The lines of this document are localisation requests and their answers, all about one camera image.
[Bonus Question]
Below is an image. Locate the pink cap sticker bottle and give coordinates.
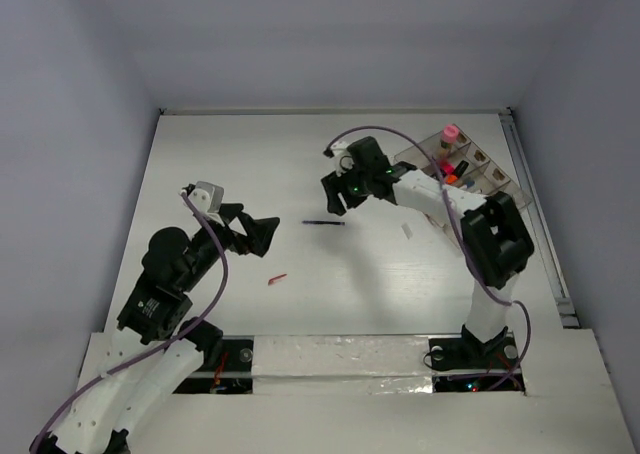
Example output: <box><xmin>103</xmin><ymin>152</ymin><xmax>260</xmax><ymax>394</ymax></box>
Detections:
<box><xmin>440</xmin><ymin>124</ymin><xmax>460</xmax><ymax>156</ymax></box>

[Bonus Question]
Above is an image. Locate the white foam front board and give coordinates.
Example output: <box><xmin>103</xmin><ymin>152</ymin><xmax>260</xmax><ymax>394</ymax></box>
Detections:
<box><xmin>131</xmin><ymin>330</ymin><xmax>634</xmax><ymax>453</ymax></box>

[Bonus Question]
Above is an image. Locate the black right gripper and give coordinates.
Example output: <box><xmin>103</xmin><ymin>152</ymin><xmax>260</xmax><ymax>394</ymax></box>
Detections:
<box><xmin>322</xmin><ymin>159</ymin><xmax>372</xmax><ymax>216</ymax></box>

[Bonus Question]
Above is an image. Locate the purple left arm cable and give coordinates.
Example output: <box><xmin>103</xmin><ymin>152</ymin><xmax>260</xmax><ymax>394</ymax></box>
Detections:
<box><xmin>28</xmin><ymin>193</ymin><xmax>231</xmax><ymax>454</ymax></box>

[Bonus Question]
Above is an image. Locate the orange cap black highlighter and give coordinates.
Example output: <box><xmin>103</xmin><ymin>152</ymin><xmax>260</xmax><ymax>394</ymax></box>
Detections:
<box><xmin>446</xmin><ymin>160</ymin><xmax>470</xmax><ymax>184</ymax></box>

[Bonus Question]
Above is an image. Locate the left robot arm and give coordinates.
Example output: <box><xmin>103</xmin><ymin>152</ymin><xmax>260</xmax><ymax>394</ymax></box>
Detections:
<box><xmin>30</xmin><ymin>204</ymin><xmax>280</xmax><ymax>453</ymax></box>

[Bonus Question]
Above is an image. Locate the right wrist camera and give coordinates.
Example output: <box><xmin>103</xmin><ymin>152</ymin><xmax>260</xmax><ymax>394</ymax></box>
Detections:
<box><xmin>323</xmin><ymin>141</ymin><xmax>350</xmax><ymax>160</ymax></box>

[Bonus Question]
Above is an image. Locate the clear acrylic organizer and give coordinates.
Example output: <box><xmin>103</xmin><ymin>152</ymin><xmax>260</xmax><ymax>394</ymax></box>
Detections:
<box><xmin>419</xmin><ymin>124</ymin><xmax>531</xmax><ymax>210</ymax></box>

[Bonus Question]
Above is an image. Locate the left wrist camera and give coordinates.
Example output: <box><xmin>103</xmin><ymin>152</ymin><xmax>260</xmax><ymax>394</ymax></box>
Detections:
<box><xmin>180</xmin><ymin>181</ymin><xmax>224</xmax><ymax>216</ymax></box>

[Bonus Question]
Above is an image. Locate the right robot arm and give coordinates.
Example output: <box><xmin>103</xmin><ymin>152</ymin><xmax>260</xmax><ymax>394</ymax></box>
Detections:
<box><xmin>321</xmin><ymin>136</ymin><xmax>534</xmax><ymax>366</ymax></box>

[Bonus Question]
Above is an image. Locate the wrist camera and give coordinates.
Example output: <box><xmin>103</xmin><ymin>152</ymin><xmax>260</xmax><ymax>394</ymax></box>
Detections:
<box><xmin>180</xmin><ymin>181</ymin><xmax>224</xmax><ymax>216</ymax></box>
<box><xmin>323</xmin><ymin>141</ymin><xmax>350</xmax><ymax>160</ymax></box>

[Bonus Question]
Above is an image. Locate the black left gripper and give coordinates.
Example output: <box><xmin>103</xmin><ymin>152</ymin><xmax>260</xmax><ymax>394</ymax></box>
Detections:
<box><xmin>181</xmin><ymin>202</ymin><xmax>280</xmax><ymax>289</ymax></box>

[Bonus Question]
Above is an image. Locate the red pen cap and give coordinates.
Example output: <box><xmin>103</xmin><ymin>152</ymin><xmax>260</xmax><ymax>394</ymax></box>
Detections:
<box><xmin>268</xmin><ymin>273</ymin><xmax>287</xmax><ymax>286</ymax></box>

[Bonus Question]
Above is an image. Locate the pink cap black highlighter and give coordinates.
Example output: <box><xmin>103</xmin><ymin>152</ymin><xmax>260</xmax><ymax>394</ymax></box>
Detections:
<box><xmin>440</xmin><ymin>160</ymin><xmax>455</xmax><ymax>174</ymax></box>

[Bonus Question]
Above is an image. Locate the purple gel pen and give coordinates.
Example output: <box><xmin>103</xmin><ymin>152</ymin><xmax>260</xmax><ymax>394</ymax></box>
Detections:
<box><xmin>301</xmin><ymin>220</ymin><xmax>346</xmax><ymax>226</ymax></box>

